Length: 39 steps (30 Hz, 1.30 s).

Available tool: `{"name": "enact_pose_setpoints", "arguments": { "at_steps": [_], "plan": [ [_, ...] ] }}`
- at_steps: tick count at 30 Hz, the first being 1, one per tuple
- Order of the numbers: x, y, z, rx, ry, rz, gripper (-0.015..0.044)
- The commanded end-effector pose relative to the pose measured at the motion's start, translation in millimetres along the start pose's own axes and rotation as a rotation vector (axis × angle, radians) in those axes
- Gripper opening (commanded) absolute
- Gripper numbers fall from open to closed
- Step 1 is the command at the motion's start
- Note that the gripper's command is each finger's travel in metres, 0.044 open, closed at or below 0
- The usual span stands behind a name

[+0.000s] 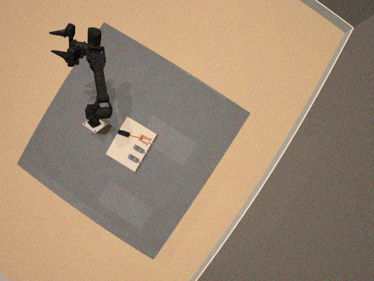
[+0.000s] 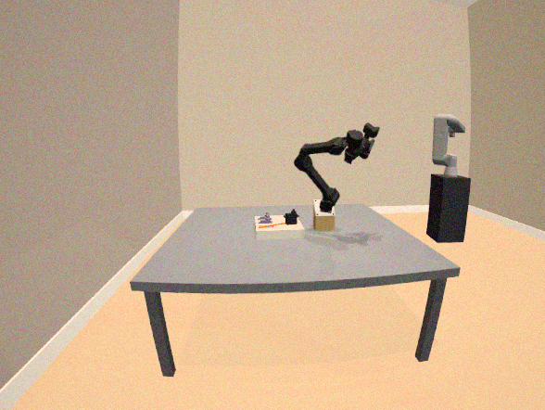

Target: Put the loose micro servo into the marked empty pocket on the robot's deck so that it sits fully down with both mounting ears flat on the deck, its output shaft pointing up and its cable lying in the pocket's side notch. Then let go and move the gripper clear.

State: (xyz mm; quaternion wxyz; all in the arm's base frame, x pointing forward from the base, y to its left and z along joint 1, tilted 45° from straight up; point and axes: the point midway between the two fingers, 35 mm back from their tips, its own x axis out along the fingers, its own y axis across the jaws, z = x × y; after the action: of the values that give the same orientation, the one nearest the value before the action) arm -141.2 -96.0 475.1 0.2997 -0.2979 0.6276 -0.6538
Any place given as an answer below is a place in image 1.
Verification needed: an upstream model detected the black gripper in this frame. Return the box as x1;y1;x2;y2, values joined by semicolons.
49;24;88;67

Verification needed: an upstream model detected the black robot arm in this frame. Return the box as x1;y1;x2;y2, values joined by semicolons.
67;27;113;128

